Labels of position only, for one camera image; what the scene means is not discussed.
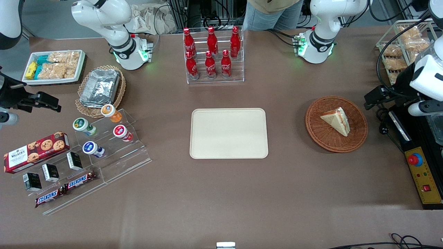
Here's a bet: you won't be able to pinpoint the green lid yoghurt cup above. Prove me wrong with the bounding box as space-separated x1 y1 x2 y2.
72 117 97 136

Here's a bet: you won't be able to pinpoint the clear bag rice crackers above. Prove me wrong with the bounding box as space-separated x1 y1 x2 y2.
47 51 81 65
38 62 79 80

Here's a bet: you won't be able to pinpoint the yellow emergency stop control box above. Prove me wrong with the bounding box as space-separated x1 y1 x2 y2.
404 147 443 205

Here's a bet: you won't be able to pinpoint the orange lid yoghurt cup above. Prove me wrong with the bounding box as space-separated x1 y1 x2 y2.
101 104 123 123

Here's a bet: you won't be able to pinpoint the light oval wicker basket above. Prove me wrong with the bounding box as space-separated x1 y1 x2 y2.
75 65 126 119

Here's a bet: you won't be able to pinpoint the beige crumpled cloth bag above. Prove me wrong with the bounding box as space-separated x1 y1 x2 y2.
124 3 177 35

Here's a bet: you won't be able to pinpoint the white wire shelf rack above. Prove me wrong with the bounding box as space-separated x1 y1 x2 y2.
376 19 439 86

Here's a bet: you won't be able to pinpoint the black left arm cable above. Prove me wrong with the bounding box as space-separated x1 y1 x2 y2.
377 13 431 92

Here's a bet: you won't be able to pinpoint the brown round wicker basket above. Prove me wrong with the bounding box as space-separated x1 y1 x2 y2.
305 96 369 154

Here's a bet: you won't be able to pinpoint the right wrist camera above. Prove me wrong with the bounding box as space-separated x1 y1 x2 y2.
0 112 19 127

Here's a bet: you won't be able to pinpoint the red Walkers cookie box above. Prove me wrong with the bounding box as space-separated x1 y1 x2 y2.
3 131 71 174

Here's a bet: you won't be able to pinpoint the clear acrylic cup step stand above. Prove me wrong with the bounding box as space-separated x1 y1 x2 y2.
74 109 153 184

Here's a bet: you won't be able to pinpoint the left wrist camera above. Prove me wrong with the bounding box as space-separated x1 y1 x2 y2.
408 100 443 117

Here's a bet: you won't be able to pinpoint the beige rectangular tray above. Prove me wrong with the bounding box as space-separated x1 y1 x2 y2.
189 108 269 160

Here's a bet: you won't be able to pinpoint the person in jeans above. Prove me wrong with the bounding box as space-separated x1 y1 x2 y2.
242 0 305 32

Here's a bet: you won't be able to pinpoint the small black box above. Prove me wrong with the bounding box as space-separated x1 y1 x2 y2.
22 172 42 192
42 163 60 183
66 151 84 171

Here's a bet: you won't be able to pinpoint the black table appliance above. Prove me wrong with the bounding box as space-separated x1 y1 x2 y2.
387 103 443 210

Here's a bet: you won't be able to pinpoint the stacked aluminium foil containers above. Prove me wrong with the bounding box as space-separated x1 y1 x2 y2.
79 69 121 108

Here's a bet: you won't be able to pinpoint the red lid yoghurt cup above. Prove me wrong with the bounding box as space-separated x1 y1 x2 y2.
113 124 133 142

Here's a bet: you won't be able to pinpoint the black power cable with plug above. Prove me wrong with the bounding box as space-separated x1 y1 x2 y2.
375 107 406 153

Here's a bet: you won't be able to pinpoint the clear glass container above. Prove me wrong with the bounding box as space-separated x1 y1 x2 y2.
427 113 443 146

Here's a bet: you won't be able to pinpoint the Snickers chocolate bar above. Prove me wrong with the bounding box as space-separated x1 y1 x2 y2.
34 187 67 209
64 170 98 192

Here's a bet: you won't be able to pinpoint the blue lid yoghurt cup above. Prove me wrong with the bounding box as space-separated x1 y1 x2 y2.
82 141 105 158

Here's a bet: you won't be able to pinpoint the clear acrylic bottle rack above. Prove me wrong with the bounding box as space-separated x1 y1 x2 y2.
182 26 245 85

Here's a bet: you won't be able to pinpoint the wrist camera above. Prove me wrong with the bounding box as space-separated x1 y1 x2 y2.
0 112 19 127
408 100 443 117

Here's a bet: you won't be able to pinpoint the triangular white bread sandwich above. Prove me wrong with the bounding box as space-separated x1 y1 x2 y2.
320 107 351 137

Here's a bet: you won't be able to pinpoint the black base cables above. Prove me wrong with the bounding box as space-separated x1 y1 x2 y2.
266 29 299 48

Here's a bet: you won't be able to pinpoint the black floor cable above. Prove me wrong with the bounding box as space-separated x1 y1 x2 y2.
328 233 443 249

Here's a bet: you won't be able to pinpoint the white rectangular snack tray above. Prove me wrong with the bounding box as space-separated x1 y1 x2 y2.
21 49 87 86

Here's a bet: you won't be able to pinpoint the red cola bottle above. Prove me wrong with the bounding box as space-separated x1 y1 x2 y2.
186 51 200 80
207 26 219 56
183 28 196 58
205 51 217 80
230 26 241 58
220 49 233 79

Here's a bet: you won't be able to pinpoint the dark equipment rack with cables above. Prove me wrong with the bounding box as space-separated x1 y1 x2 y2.
165 0 248 31

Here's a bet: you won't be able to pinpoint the clear acrylic snack step stand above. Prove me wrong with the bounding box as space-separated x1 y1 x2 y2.
12 149 108 216

